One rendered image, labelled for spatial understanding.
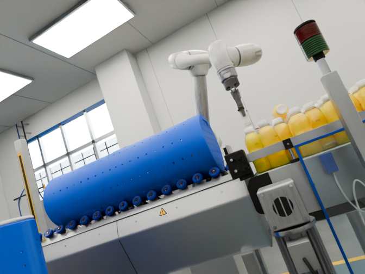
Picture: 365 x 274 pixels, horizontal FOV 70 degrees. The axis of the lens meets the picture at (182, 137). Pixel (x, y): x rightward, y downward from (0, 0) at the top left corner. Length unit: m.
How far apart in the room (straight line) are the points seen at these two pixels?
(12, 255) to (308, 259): 0.85
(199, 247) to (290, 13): 3.73
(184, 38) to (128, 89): 1.22
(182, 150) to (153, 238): 0.39
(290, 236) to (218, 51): 0.87
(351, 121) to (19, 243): 1.03
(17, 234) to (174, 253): 0.59
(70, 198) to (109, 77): 3.47
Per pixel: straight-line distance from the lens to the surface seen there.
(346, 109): 0.82
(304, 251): 0.81
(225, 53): 1.33
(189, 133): 1.09
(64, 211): 1.43
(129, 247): 1.26
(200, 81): 1.88
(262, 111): 3.95
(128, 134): 4.27
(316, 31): 0.86
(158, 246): 1.21
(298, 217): 0.83
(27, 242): 1.04
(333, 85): 0.83
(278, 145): 0.96
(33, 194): 2.22
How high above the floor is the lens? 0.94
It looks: 11 degrees up
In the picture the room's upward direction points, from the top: 20 degrees counter-clockwise
